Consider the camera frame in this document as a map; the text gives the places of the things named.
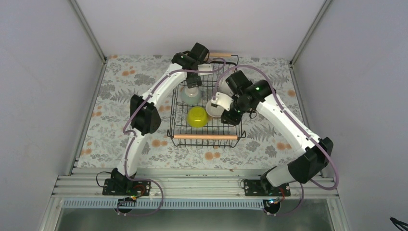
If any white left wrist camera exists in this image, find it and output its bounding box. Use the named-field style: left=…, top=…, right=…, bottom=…
left=198, top=64, right=213, bottom=76

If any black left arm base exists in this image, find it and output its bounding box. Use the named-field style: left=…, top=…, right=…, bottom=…
left=101, top=168, right=151, bottom=197

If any slotted grey cable duct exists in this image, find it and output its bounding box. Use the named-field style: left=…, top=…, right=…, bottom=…
left=62, top=198, right=264, bottom=210

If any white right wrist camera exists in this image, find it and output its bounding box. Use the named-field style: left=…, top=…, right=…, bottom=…
left=210, top=92, right=234, bottom=111

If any aluminium frame rail left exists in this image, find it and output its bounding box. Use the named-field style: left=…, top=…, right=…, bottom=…
left=38, top=0, right=107, bottom=231

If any wooden rack handle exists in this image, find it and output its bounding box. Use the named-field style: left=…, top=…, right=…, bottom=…
left=174, top=134, right=238, bottom=140
left=209, top=52, right=232, bottom=58

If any white glossy bowl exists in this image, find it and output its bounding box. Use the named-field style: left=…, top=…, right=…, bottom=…
left=217, top=77, right=233, bottom=96

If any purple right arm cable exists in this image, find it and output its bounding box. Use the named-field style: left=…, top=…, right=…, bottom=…
left=212, top=65, right=340, bottom=217

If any aluminium front mounting rail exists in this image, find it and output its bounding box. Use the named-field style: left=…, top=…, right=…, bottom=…
left=51, top=168, right=339, bottom=200

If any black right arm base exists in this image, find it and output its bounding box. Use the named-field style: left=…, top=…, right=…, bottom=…
left=240, top=170, right=291, bottom=197

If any aluminium frame rail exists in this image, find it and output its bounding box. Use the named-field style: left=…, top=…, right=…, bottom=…
left=290, top=0, right=349, bottom=231
left=38, top=0, right=107, bottom=231

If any teal striped bowl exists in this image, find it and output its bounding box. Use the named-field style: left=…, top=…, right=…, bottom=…
left=181, top=87, right=202, bottom=105

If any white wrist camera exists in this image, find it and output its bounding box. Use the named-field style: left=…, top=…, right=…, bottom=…
left=198, top=64, right=213, bottom=76
left=210, top=92, right=234, bottom=111

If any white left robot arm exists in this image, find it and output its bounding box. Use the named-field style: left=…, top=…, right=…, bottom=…
left=115, top=43, right=209, bottom=195

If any lime green bowl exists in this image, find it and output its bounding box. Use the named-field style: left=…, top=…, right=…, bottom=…
left=187, top=106, right=208, bottom=128

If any cream floral bowl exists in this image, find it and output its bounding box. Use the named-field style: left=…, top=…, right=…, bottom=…
left=205, top=101, right=225, bottom=118

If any near wooden rack handle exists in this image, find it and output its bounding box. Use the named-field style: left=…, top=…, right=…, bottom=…
left=174, top=134, right=238, bottom=140

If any far wooden rack handle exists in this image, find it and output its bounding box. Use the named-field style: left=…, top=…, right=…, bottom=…
left=209, top=52, right=232, bottom=58

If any floral patterned table mat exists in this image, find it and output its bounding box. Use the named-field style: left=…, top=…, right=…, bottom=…
left=77, top=55, right=295, bottom=169

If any black wire dish rack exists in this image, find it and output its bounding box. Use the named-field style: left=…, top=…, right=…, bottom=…
left=167, top=55, right=246, bottom=148

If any aluminium frame rail right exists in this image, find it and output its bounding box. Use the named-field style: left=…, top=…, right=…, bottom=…
left=290, top=0, right=349, bottom=231

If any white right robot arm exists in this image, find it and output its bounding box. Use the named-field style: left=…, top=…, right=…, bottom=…
left=212, top=68, right=333, bottom=196

